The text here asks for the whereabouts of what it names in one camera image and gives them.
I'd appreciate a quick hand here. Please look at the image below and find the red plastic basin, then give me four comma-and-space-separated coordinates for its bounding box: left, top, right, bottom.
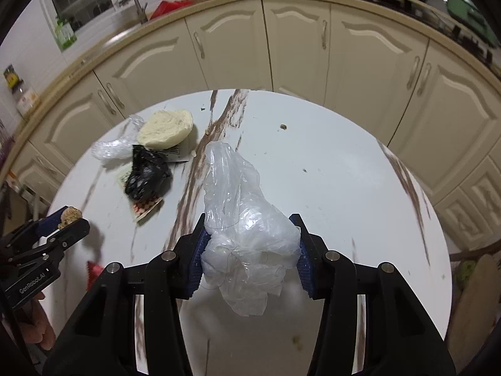
151, 0, 194, 19

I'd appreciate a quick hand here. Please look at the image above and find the clear jar white label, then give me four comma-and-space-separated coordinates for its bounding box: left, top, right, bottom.
13, 82, 42, 117

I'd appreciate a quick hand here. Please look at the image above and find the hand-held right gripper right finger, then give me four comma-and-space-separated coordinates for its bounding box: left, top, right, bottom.
289, 213, 457, 376

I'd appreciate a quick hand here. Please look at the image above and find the green electric cooker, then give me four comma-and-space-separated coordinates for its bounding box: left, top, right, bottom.
446, 0, 498, 48

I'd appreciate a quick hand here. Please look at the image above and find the red wrapper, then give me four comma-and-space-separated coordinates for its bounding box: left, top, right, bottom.
86, 262, 104, 283

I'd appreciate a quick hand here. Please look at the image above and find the white printed paper slip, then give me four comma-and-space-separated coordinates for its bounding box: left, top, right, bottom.
166, 146, 191, 164

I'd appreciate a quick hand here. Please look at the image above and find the clear plastic bag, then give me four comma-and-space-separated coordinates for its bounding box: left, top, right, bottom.
200, 141, 302, 318

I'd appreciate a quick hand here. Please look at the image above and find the brown food piece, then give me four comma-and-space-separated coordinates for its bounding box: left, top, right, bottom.
58, 206, 83, 228

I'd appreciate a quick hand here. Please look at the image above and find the green glass bottle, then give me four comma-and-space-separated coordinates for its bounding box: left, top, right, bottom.
54, 16, 78, 51

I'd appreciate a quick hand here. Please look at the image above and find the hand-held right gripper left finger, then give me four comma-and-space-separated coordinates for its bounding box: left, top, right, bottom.
42, 213, 208, 376

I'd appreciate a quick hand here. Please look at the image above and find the green white paper scrap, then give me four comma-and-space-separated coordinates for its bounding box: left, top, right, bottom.
115, 164, 134, 187

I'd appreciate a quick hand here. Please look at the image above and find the crumpled black plastic bag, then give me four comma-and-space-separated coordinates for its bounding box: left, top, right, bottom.
124, 145, 173, 200

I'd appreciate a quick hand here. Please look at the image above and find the red checked paper packet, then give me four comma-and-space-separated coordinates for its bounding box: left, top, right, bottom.
131, 197, 164, 223

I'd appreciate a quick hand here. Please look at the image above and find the person's left hand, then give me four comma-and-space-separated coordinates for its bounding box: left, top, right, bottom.
18, 298, 58, 351

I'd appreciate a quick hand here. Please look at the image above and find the beige upholstered wooden chair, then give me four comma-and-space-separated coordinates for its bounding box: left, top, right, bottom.
446, 248, 501, 369

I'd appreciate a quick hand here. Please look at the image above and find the black glass gas stove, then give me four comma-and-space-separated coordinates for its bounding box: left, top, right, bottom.
340, 0, 494, 65

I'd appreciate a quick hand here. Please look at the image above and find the dark sauce bottle yellow label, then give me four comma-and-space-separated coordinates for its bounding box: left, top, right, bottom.
3, 65, 20, 89

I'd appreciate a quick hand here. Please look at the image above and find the white bag green print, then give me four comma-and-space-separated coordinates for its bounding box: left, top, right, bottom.
456, 260, 477, 289

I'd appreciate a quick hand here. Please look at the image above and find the metal sink faucet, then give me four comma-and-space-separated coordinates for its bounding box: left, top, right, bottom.
129, 0, 150, 24

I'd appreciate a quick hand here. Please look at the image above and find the crumpled clear plastic wrap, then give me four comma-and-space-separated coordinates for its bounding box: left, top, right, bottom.
91, 115, 145, 162

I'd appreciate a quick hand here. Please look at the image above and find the round cream steamed bun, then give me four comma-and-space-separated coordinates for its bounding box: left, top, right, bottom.
137, 110, 195, 150

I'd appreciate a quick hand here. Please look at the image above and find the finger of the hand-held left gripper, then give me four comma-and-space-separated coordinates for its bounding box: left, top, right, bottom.
6, 218, 90, 266
0, 207, 69, 252

